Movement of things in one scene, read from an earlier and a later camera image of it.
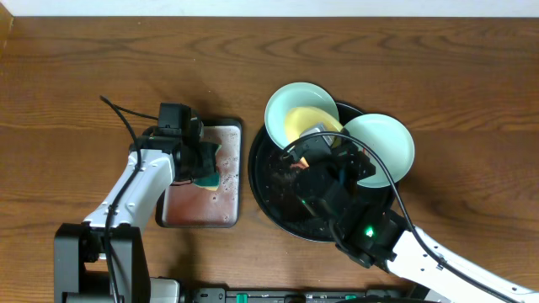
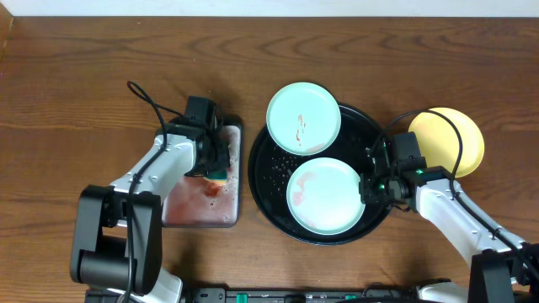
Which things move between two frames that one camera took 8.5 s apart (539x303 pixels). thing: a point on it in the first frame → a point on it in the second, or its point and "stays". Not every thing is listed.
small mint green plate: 291,96 stays
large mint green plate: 392,143 → 323,196
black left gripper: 206,160 → 216,157
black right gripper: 354,156 → 366,194
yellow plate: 300,119 → 439,144
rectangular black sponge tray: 187,204 stays
